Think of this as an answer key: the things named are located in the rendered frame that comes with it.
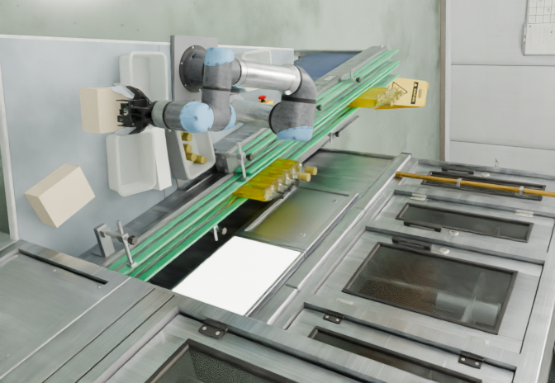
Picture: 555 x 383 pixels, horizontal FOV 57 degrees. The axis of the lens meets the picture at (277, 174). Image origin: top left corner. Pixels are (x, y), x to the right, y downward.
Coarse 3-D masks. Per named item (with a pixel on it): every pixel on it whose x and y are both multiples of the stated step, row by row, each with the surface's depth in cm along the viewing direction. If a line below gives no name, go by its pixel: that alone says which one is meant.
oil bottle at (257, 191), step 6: (246, 186) 210; (252, 186) 210; (258, 186) 209; (264, 186) 208; (270, 186) 208; (234, 192) 215; (240, 192) 213; (246, 192) 211; (252, 192) 209; (258, 192) 207; (264, 192) 205; (270, 192) 205; (252, 198) 211; (258, 198) 209; (264, 198) 207; (270, 198) 206
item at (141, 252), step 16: (336, 112) 273; (272, 160) 227; (240, 176) 217; (224, 192) 204; (192, 208) 196; (208, 208) 194; (176, 224) 187; (160, 240) 178; (144, 256) 170; (128, 272) 164
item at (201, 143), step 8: (192, 136) 210; (200, 136) 210; (208, 136) 208; (192, 144) 210; (200, 144) 212; (208, 144) 210; (184, 152) 207; (192, 152) 211; (200, 152) 214; (208, 152) 212; (184, 160) 197; (208, 160) 213; (192, 168) 208; (200, 168) 208; (208, 168) 210; (192, 176) 203
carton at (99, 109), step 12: (84, 96) 141; (96, 96) 138; (108, 96) 141; (120, 96) 144; (84, 108) 142; (96, 108) 139; (108, 108) 142; (120, 108) 145; (84, 120) 143; (96, 120) 140; (108, 120) 142; (96, 132) 141
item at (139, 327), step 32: (128, 288) 124; (160, 288) 122; (96, 320) 115; (128, 320) 113; (160, 320) 112; (192, 320) 113; (224, 320) 109; (256, 320) 107; (64, 352) 107; (96, 352) 105; (128, 352) 105; (160, 352) 105; (192, 352) 104; (224, 352) 102; (256, 352) 102; (288, 352) 100; (320, 352) 97; (352, 352) 96
